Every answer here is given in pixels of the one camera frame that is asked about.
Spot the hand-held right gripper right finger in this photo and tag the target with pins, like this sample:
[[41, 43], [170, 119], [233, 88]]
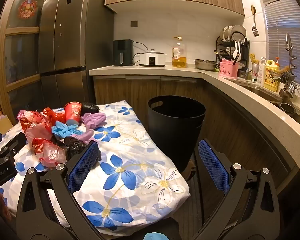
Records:
[[212, 165]]

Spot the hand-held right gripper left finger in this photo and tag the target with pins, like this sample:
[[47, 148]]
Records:
[[82, 165]]

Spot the blue nitrile glove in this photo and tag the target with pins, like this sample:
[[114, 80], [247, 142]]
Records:
[[65, 129]]

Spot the black trash bin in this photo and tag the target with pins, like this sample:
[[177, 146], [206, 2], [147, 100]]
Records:
[[175, 135]]

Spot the red paper cup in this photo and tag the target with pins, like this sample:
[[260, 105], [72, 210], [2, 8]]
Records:
[[73, 112]]

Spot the black plastic bag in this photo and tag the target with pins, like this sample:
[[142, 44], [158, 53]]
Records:
[[90, 108], [75, 146]]

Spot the cardboard box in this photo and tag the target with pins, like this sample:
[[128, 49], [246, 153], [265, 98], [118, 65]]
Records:
[[1, 126]]

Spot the purple glove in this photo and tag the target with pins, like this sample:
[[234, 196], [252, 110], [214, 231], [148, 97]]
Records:
[[85, 135], [93, 120]]

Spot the pink plastic bag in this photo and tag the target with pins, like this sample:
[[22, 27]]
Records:
[[52, 155], [38, 133]]

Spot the printed red plastic bag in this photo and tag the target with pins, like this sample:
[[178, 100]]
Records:
[[35, 120]]

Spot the blue floral bedsheet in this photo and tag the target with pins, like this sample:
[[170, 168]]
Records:
[[130, 155]]

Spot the wooden glass door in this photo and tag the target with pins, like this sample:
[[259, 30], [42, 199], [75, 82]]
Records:
[[22, 52]]

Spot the steel sink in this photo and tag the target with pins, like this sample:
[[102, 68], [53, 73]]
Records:
[[265, 91]]

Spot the light blue cloth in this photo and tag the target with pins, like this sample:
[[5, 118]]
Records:
[[155, 237]]

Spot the pink utensil holder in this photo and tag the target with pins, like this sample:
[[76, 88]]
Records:
[[227, 70]]

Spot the steel basin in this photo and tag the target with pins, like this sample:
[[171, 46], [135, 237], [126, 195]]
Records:
[[205, 65]]

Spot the silver green drink can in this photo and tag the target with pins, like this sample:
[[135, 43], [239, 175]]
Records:
[[255, 73]]

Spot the white plastic bottle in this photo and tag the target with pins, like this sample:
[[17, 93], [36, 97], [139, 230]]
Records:
[[262, 72]]

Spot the yellow detergent bottle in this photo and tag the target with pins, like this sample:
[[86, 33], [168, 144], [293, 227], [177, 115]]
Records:
[[271, 77]]

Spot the kitchen counter with wooden cabinets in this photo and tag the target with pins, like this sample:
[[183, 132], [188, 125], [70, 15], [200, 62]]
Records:
[[145, 72]]

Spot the cooking oil bottle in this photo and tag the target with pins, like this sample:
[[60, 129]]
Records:
[[179, 57]]

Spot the black dish rack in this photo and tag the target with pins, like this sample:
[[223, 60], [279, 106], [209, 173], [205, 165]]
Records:
[[221, 51]]

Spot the white rice paddle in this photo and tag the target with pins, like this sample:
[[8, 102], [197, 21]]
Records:
[[237, 51]]

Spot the black air fryer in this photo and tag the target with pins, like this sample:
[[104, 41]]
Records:
[[123, 52]]

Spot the dark steel refrigerator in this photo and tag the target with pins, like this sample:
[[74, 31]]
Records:
[[72, 42]]

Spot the white rice cooker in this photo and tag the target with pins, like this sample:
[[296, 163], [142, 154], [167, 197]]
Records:
[[152, 58]]

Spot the orange capped bottle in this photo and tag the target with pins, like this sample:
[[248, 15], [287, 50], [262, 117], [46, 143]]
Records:
[[277, 61]]

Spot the small white plate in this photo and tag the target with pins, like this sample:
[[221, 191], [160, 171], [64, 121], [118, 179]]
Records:
[[225, 33]]

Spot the red paper decoration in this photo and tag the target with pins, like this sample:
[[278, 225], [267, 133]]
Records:
[[28, 9]]

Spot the large white plate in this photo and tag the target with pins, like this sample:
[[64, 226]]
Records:
[[240, 30]]

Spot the metal slotted spatula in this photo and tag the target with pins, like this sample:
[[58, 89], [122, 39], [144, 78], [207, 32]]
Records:
[[255, 30]]

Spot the chrome spring faucet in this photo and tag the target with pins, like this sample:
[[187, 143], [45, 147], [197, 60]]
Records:
[[288, 45]]

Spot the window blind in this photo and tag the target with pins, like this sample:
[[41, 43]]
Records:
[[285, 30]]

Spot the dark wall socket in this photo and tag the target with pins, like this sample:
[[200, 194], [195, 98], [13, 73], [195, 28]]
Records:
[[134, 23]]

